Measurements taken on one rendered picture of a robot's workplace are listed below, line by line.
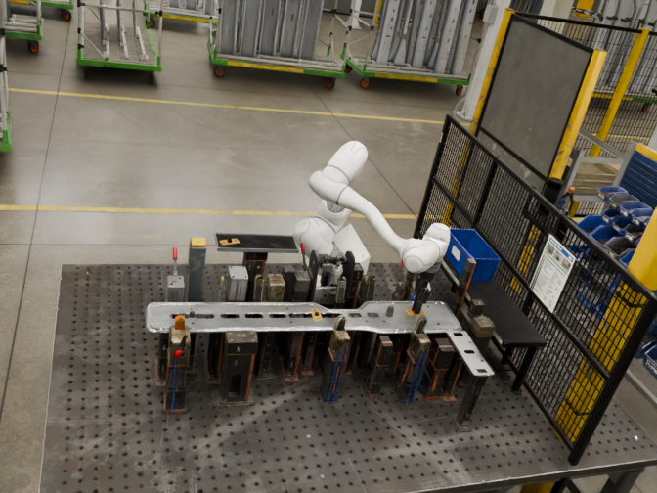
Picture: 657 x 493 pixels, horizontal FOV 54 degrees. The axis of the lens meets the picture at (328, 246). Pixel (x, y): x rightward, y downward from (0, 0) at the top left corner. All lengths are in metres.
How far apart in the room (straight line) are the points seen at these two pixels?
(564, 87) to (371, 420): 2.90
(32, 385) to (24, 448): 0.44
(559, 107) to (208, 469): 3.46
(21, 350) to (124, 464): 1.74
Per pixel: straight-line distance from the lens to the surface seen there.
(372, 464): 2.66
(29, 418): 3.73
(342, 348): 2.66
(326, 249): 3.46
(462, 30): 10.73
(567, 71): 4.86
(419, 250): 2.58
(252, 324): 2.69
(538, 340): 3.04
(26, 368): 4.01
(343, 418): 2.79
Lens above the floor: 2.62
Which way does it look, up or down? 29 degrees down
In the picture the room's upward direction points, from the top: 12 degrees clockwise
